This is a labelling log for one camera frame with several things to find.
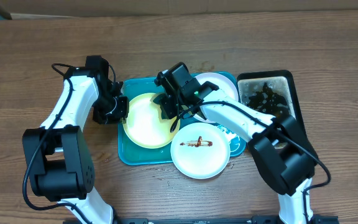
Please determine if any yellow-green round plate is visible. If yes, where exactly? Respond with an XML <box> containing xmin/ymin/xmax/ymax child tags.
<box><xmin>123</xmin><ymin>93</ymin><xmax>180</xmax><ymax>149</ymax></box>

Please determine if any white plate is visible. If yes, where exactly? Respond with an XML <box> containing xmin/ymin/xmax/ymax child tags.
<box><xmin>170</xmin><ymin>123</ymin><xmax>231</xmax><ymax>179</ymax></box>
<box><xmin>193</xmin><ymin>72</ymin><xmax>239</xmax><ymax>124</ymax></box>

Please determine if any green and yellow sponge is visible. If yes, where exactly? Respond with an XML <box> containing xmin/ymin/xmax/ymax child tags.
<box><xmin>152</xmin><ymin>93</ymin><xmax>168</xmax><ymax>119</ymax></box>

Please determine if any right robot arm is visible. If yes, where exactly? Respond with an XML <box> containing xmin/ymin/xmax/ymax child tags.
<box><xmin>154</xmin><ymin>62</ymin><xmax>331</xmax><ymax>223</ymax></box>

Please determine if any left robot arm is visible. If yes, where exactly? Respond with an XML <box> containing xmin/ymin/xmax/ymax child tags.
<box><xmin>22</xmin><ymin>55</ymin><xmax>129</xmax><ymax>223</ymax></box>

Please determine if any teal plastic tray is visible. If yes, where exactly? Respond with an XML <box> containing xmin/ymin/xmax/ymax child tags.
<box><xmin>117</xmin><ymin>77</ymin><xmax>246</xmax><ymax>166</ymax></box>

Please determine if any black soapy water tray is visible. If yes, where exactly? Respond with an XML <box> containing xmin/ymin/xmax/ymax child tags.
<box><xmin>236</xmin><ymin>69</ymin><xmax>306</xmax><ymax>150</ymax></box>

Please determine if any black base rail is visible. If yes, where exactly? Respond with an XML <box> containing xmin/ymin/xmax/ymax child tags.
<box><xmin>63</xmin><ymin>215</ymin><xmax>339</xmax><ymax>224</ymax></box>

